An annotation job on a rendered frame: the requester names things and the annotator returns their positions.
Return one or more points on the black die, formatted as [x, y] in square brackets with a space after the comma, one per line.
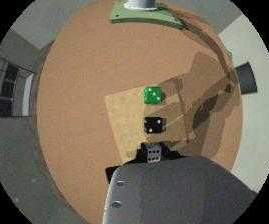
[153, 125]

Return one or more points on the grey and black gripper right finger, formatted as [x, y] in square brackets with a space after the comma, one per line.
[166, 155]

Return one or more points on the white die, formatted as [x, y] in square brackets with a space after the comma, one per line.
[154, 152]

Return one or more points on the tan square mat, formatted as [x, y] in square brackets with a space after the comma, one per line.
[127, 110]

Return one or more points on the green die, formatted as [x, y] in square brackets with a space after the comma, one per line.
[152, 95]

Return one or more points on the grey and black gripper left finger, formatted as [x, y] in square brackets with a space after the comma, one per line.
[141, 156]

